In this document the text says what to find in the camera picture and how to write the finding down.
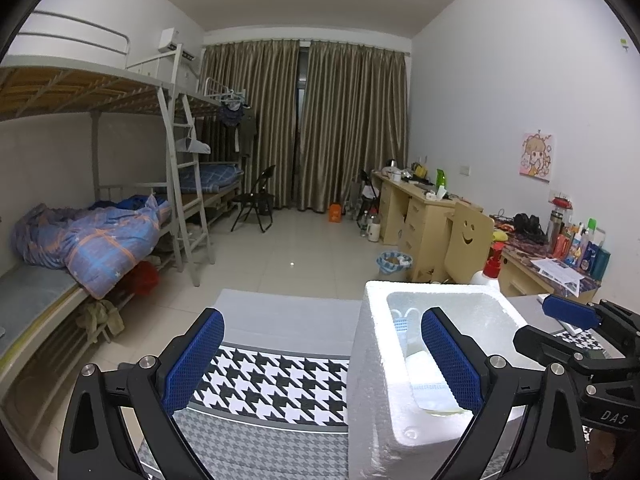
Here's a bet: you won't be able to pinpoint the grey hanging pouch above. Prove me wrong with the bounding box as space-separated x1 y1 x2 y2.
175 135 212 156

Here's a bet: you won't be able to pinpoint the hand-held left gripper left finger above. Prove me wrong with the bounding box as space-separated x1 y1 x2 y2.
57 307 226 480

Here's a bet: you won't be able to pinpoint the white foam box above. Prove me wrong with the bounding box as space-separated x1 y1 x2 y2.
347 280 530 480

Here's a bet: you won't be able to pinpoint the white metal bunk bed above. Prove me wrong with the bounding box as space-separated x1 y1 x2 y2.
175 77 251 221
0 17 216 461

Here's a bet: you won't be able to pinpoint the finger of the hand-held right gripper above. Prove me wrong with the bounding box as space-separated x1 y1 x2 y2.
542 294 640 347
514 325 632 387

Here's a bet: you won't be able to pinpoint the dark hanging clothes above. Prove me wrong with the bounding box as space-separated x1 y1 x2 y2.
220 102 258 158

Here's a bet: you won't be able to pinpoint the houndstooth table cloth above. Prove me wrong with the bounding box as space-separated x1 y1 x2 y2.
137 287 611 480

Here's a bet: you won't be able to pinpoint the wooden desk with patterned cover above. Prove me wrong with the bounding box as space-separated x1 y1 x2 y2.
487 212 601 301

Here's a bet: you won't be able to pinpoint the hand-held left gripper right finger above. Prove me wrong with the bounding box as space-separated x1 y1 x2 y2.
421 306 591 480

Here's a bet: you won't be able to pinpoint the blue checked quilt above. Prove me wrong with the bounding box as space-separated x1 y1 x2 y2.
12 194 173 298

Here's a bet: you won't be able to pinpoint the blue waste basket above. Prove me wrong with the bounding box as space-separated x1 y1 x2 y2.
376 250 414 276

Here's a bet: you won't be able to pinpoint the printed paper sheets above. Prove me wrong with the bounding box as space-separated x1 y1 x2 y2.
530 257 586 297

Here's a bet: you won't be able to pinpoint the white face mask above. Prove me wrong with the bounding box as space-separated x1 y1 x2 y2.
412 380 461 413

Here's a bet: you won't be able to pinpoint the pink cartoon wall poster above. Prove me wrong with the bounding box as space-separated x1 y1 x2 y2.
519 131 557 182

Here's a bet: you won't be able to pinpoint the white bottle with red pump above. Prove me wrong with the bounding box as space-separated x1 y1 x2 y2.
472 242 506 288

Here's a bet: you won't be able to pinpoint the group of toiletry bottles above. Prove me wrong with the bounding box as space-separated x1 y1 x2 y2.
547 197 612 278

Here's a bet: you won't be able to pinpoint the wooden chair with smiley face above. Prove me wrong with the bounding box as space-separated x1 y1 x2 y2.
444 201 496 283

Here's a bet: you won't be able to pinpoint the beige cloth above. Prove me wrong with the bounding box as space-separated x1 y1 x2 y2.
75 300 126 343

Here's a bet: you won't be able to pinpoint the wooden desk with drawers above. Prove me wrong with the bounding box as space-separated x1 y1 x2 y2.
371 170 483 281

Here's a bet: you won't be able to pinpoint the black folding chair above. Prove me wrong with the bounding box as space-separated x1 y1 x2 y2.
231 165 277 233

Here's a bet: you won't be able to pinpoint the brown curtain panel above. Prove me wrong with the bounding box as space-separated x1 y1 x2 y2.
297 40 408 216
200 40 301 211

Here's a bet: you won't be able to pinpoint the white air conditioner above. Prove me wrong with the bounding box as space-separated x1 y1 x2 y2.
157 27 201 63

